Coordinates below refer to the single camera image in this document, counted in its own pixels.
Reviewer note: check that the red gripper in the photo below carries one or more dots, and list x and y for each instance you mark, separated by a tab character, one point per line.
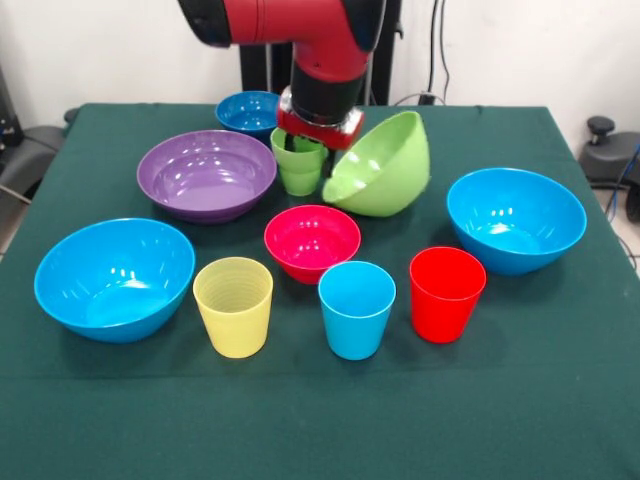
320	135

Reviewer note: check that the green bowl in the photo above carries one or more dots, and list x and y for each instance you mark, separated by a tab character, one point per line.
385	170

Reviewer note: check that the purple bowl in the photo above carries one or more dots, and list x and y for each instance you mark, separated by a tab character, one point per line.
200	185

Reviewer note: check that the large light blue bowl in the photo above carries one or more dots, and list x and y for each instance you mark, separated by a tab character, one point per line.
515	220
115	280

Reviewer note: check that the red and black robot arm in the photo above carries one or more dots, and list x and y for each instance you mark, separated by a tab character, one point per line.
300	25

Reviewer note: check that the small dark blue bowl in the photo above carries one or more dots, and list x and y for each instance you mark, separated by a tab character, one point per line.
245	117

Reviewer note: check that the pink bowl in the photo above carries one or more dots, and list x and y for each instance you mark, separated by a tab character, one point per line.
310	240

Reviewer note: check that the light blue cup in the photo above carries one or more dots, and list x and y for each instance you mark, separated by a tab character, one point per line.
355	325

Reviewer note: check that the yellow cup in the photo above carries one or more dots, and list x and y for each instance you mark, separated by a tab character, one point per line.
235	320

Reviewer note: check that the red cup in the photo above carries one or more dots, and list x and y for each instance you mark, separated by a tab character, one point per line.
442	305

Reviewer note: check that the dark green tablecloth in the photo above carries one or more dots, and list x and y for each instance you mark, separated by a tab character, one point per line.
320	415

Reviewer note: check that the grey pedestal foot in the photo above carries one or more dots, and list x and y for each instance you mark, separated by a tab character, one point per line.
610	155
30	155

